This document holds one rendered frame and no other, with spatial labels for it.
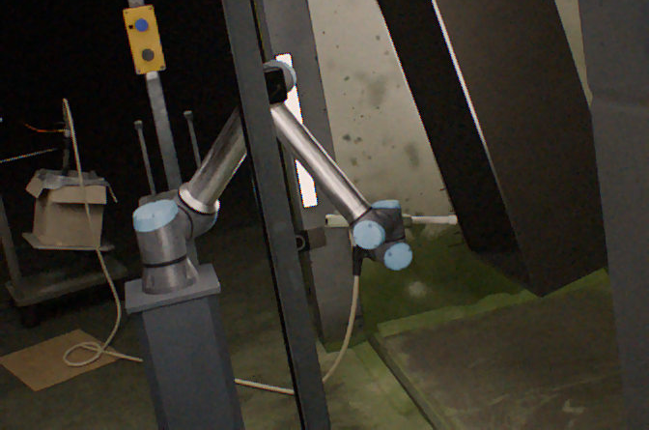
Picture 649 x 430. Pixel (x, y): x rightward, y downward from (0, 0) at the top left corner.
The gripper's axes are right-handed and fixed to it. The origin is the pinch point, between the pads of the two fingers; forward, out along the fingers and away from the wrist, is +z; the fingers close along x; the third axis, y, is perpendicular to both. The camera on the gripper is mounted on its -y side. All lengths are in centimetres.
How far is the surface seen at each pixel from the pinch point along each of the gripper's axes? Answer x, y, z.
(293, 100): -7, -40, 61
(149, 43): -61, -60, 84
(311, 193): 2, -3, 61
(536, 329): 84, 45, 16
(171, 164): -50, -11, 90
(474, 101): 14, -48, -52
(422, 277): 53, 33, 58
